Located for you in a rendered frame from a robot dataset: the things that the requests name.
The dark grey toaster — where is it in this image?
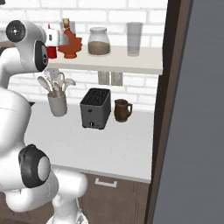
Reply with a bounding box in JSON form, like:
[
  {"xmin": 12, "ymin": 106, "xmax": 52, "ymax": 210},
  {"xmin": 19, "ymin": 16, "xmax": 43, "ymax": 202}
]
[{"xmin": 79, "ymin": 87, "xmax": 112, "ymax": 130}]

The white wall shelf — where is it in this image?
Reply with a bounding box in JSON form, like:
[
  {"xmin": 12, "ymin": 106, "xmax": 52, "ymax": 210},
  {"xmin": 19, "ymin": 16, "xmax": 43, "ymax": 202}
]
[{"xmin": 45, "ymin": 45, "xmax": 164, "ymax": 76}]

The grey tall cabinet door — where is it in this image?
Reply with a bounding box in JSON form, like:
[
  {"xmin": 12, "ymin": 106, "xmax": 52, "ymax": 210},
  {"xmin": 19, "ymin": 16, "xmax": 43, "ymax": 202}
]
[{"xmin": 151, "ymin": 0, "xmax": 224, "ymax": 224}]

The clear glass tumbler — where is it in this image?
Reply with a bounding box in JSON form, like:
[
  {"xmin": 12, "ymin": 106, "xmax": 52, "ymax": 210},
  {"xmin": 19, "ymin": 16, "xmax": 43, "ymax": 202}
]
[{"xmin": 126, "ymin": 21, "xmax": 144, "ymax": 58}]

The brown drawer front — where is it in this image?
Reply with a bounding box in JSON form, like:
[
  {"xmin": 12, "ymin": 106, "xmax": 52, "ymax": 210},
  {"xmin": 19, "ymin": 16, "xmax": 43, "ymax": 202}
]
[{"xmin": 78, "ymin": 172, "xmax": 151, "ymax": 224}]

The white spatula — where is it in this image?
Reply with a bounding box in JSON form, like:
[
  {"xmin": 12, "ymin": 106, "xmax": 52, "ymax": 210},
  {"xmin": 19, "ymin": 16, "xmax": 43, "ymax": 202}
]
[{"xmin": 60, "ymin": 77, "xmax": 77, "ymax": 95}]

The leaf-shaped amber syrup bottle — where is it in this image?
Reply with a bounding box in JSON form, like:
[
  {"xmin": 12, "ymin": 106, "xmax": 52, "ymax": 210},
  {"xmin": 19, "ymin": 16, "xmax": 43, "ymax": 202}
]
[{"xmin": 58, "ymin": 17, "xmax": 83, "ymax": 60}]

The pale grey utensil pot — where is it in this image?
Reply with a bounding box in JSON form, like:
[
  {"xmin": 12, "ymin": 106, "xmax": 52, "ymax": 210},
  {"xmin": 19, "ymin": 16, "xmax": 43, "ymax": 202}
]
[{"xmin": 46, "ymin": 91, "xmax": 68, "ymax": 118}]

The grey wall socket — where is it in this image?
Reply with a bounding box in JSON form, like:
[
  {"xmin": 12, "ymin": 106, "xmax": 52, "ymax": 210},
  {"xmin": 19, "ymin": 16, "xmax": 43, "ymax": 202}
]
[
  {"xmin": 97, "ymin": 70, "xmax": 110, "ymax": 86},
  {"xmin": 110, "ymin": 71, "xmax": 123, "ymax": 88}
]

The dark brown tall side panel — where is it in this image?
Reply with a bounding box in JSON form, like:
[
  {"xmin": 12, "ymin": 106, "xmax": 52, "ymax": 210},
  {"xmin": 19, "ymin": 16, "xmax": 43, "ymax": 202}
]
[{"xmin": 143, "ymin": 0, "xmax": 194, "ymax": 224}]

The red condiment bottle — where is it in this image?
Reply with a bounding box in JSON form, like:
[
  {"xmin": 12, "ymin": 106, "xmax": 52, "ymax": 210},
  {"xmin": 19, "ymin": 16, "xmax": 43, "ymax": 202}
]
[{"xmin": 46, "ymin": 24, "xmax": 59, "ymax": 60}]

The brown mug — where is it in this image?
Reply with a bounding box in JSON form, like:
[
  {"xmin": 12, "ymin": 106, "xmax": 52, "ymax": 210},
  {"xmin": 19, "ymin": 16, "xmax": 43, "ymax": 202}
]
[{"xmin": 113, "ymin": 98, "xmax": 134, "ymax": 123}]

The white drawer handle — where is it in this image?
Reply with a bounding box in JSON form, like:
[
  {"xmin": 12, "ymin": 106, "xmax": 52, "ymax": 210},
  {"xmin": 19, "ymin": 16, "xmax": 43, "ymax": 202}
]
[{"xmin": 94, "ymin": 178, "xmax": 118, "ymax": 188}]

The white spoon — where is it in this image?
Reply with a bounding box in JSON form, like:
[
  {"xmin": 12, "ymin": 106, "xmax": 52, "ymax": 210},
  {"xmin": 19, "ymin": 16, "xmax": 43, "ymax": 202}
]
[{"xmin": 37, "ymin": 75, "xmax": 53, "ymax": 97}]

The glass jar with brown contents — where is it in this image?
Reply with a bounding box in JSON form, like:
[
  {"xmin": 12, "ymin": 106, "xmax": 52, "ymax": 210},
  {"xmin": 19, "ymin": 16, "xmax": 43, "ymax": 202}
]
[{"xmin": 87, "ymin": 26, "xmax": 112, "ymax": 57}]

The white whisk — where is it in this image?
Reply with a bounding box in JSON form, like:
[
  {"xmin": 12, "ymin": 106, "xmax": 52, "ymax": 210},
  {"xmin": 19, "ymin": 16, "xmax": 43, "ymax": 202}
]
[{"xmin": 45, "ymin": 68, "xmax": 61, "ymax": 94}]

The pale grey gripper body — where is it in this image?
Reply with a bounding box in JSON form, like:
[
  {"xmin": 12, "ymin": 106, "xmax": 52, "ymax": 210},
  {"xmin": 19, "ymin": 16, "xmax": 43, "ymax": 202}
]
[{"xmin": 57, "ymin": 27, "xmax": 70, "ymax": 47}]

